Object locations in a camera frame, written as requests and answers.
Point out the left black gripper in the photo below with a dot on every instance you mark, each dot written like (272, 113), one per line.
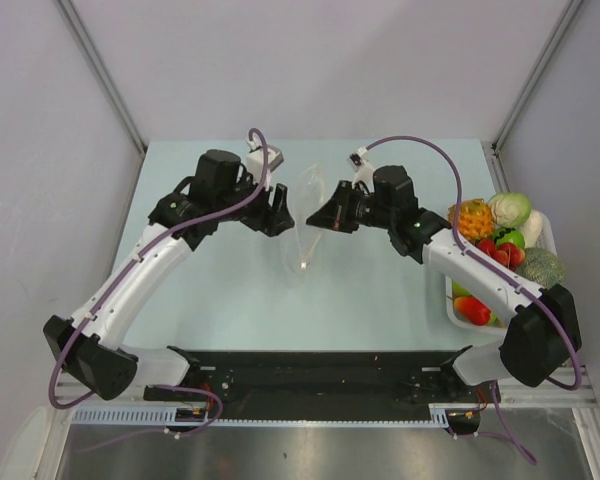
(271, 220)

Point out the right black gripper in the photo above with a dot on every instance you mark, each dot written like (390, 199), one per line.
(336, 212)

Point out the orange toy pineapple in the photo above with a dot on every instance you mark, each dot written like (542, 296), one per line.
(475, 220)

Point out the green toy apple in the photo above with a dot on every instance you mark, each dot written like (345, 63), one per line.
(459, 291)

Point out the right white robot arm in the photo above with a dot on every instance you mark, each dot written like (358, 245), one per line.
(542, 327)

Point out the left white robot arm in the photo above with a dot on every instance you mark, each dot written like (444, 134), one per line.
(224, 188)

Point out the red orange toy mango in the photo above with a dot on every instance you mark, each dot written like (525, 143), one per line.
(473, 310)

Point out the green toy cabbage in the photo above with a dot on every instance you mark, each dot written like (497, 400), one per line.
(510, 209)

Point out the green toy bell pepper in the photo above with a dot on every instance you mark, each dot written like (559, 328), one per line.
(508, 235)

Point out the white toy radish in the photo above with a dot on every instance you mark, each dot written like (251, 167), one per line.
(532, 228)

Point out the white plastic fruit basket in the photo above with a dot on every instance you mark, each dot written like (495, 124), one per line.
(496, 328)

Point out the green toy melon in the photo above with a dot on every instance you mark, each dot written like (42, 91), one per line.
(542, 267)

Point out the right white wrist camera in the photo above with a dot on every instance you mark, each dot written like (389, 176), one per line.
(363, 168)

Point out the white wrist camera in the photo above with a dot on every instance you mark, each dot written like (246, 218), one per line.
(261, 163)
(363, 168)

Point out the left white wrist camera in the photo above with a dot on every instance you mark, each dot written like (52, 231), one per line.
(261, 163)

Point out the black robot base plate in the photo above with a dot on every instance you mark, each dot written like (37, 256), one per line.
(325, 386)

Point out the white slotted cable duct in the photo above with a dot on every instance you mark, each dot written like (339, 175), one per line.
(172, 416)

